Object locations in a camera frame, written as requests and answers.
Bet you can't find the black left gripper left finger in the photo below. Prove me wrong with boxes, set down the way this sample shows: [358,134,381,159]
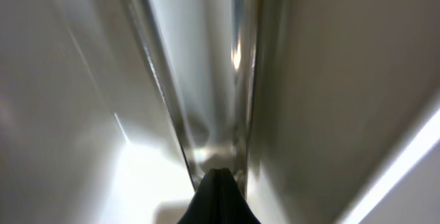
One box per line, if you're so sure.
[177,169,220,224]

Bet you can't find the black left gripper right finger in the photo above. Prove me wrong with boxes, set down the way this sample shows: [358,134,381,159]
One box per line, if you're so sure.
[219,168,260,224]

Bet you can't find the long metal tongs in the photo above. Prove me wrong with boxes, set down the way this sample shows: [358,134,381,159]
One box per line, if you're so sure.
[124,0,262,194]

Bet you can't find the white plastic cutlery tray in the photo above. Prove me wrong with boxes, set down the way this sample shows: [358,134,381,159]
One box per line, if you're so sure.
[1,0,439,223]

